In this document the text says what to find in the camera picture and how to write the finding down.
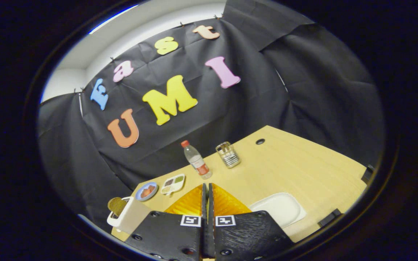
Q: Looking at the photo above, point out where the white divided condiment tray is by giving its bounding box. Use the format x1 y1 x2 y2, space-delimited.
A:
160 174 186 196

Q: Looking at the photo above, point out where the white rectangular plate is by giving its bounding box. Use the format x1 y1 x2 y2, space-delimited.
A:
249 192 307 229

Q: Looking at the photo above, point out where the clear water bottle red cap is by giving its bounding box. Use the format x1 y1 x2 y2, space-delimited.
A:
181 140 213 180

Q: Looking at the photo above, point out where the brown bread slice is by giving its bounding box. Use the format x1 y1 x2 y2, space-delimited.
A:
108 197 128 217

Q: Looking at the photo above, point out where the metal wire utensil holder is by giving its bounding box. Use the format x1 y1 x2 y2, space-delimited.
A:
216 142 241 169

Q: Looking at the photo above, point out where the black table edge clamp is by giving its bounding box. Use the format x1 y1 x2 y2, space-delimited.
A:
317 208 342 228
361 164 375 184

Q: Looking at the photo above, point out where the white toaster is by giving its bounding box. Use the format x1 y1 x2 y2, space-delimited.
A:
107 196 151 235

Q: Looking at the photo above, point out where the blue plate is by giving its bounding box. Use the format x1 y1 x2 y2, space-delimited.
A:
135 182 158 202

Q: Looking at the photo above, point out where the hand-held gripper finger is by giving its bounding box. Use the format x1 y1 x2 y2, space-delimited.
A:
208 183 295 261
124 183 209 261

